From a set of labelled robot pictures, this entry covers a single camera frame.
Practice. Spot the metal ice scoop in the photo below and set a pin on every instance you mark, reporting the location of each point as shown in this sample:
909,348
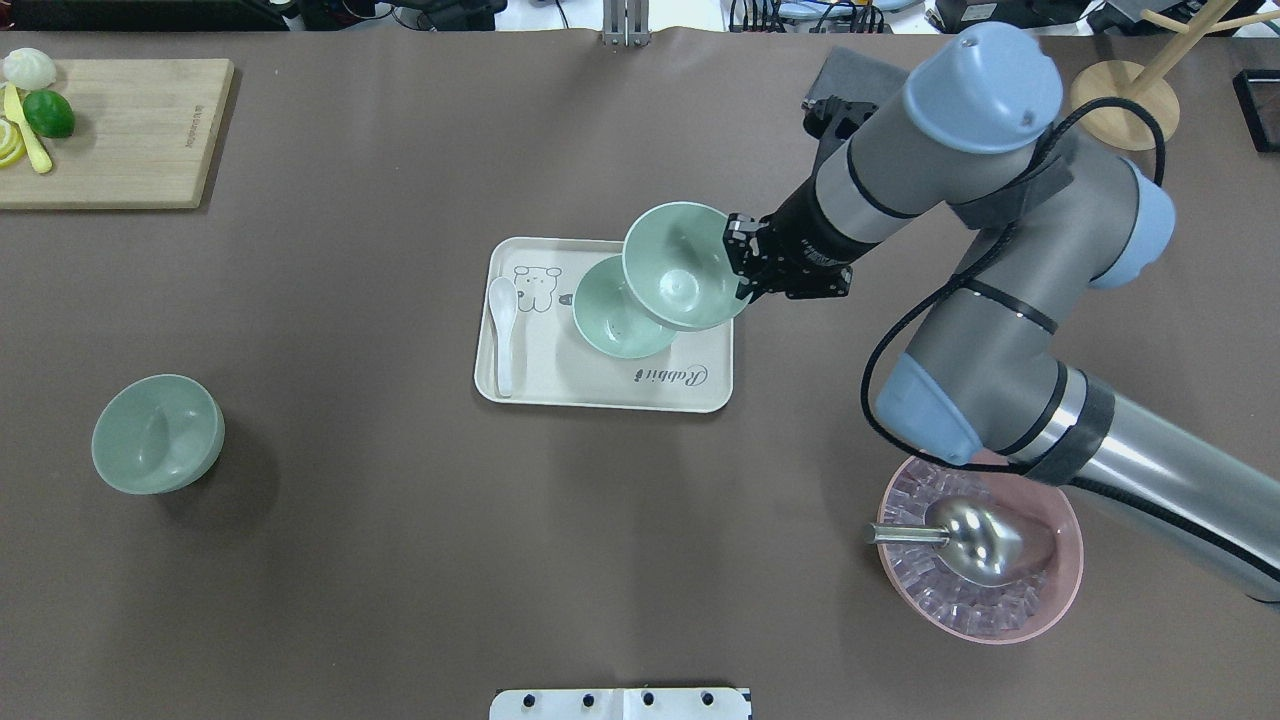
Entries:
982,542

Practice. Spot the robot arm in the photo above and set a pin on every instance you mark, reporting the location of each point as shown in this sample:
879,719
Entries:
1060,204

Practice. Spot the aluminium frame post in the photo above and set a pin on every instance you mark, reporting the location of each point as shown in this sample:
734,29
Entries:
625,23

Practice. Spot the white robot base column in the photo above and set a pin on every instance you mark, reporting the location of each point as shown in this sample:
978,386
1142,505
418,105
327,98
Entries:
715,702

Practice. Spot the pink bowl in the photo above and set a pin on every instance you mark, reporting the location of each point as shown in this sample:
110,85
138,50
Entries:
988,615

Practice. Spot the bamboo cutting board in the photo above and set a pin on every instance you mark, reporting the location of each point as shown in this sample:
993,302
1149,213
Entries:
146,131

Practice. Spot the yellow plastic knife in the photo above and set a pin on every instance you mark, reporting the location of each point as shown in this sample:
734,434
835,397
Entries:
36,153

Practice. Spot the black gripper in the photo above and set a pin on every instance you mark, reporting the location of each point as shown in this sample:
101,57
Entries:
803,240

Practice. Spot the wooden mug tree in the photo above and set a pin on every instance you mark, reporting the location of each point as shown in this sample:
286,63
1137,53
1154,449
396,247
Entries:
1145,84

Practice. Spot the green lime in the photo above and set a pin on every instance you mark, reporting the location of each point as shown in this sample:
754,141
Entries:
49,114

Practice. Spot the white garlic bun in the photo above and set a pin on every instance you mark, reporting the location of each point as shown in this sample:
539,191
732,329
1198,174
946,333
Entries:
29,69

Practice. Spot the lemon slice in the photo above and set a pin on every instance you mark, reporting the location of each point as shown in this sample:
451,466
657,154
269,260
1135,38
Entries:
12,144

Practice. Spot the white ceramic spoon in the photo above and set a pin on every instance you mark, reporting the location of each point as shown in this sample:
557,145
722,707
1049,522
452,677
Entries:
502,301

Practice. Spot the black camera mount wrist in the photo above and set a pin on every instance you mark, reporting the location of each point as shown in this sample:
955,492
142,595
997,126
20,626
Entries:
836,118

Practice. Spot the green bowl on tray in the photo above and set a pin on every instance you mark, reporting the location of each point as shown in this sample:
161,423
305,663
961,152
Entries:
610,319

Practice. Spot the green bowl from end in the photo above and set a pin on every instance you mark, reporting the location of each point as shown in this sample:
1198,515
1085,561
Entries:
676,267

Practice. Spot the white rabbit tray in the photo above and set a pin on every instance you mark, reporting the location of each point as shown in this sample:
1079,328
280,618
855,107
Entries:
554,366

